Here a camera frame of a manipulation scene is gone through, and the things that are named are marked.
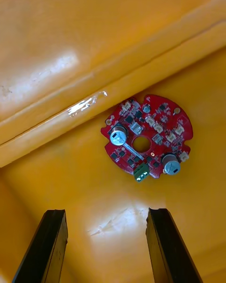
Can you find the round red circuit board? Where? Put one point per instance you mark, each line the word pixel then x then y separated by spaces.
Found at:
pixel 164 122

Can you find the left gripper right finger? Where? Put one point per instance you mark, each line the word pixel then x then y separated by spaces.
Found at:
pixel 169 252

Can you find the yellow-orange plastic bin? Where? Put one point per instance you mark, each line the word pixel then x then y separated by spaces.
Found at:
pixel 70 16
pixel 70 193

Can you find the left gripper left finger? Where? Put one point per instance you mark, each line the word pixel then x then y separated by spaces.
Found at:
pixel 42 252

